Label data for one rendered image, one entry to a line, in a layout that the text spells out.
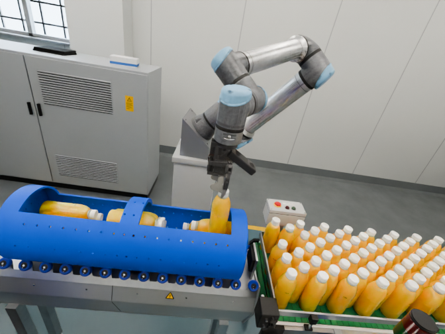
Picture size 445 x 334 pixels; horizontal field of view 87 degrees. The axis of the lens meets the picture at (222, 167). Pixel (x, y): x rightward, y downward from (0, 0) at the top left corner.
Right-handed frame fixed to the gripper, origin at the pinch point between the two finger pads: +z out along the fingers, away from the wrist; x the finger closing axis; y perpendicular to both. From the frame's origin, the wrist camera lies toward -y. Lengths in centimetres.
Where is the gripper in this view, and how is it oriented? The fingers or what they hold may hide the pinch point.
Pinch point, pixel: (224, 191)
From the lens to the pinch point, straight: 86.0
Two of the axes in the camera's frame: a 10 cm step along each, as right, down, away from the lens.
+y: -9.9, -1.3, -0.8
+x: 0.0, 5.0, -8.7
